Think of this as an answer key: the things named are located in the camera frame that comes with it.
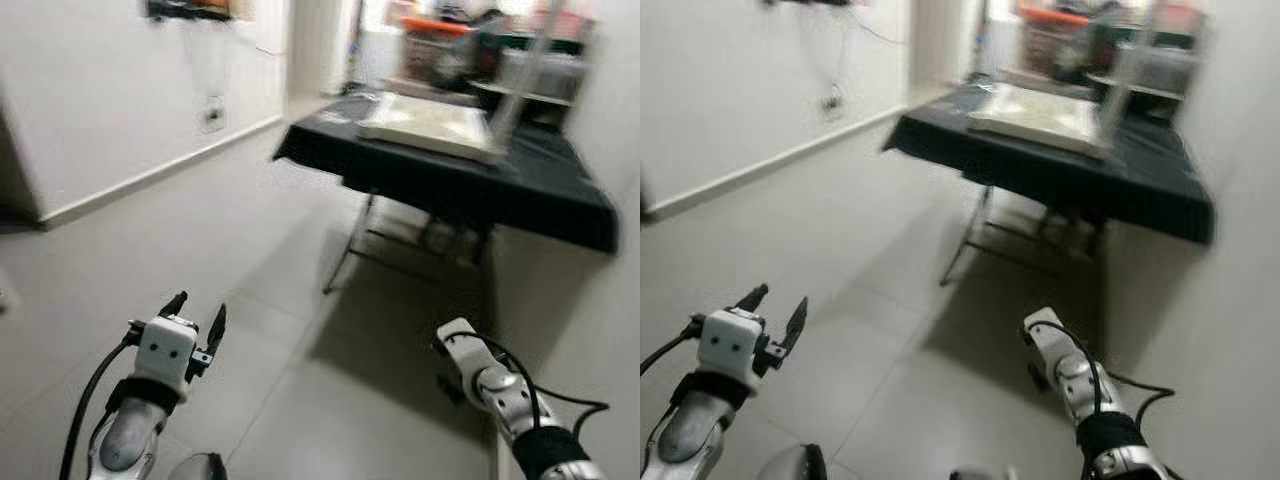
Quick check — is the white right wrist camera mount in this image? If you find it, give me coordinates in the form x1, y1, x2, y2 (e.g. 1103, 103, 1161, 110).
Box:
437, 318, 481, 376
1022, 307, 1066, 361

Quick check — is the black tablecloth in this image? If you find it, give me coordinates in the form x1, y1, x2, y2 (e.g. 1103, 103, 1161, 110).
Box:
882, 82, 1216, 246
272, 92, 619, 254

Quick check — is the black folding table frame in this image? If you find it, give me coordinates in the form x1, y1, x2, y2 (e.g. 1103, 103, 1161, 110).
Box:
940, 185, 1106, 288
322, 192, 496, 296

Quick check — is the black floor cable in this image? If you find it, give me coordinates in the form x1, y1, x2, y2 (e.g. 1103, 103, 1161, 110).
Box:
195, 25, 231, 133
815, 20, 851, 123

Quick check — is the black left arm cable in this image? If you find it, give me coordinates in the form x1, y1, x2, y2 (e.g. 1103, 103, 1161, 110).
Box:
60, 320, 141, 480
640, 315, 706, 376

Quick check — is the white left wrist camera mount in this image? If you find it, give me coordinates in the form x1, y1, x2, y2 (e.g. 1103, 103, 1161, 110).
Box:
133, 315, 199, 401
697, 310, 766, 396

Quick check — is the green pot lid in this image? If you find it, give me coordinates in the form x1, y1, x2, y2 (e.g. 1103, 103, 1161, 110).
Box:
1110, 25, 1201, 51
495, 30, 586, 56

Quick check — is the orange lid storage box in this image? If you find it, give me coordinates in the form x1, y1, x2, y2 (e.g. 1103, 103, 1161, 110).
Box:
1020, 5, 1091, 76
400, 15, 471, 86

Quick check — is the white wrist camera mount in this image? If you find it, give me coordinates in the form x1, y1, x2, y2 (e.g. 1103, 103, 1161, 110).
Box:
133, 315, 199, 401
1022, 307, 1066, 361
437, 318, 481, 376
697, 310, 766, 396

